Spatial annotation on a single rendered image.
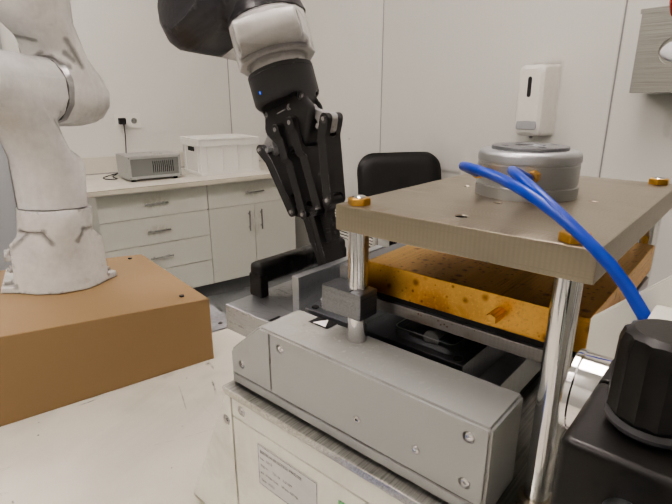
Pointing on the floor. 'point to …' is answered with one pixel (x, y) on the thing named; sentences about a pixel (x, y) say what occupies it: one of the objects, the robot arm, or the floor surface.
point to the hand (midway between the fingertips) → (326, 243)
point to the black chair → (395, 171)
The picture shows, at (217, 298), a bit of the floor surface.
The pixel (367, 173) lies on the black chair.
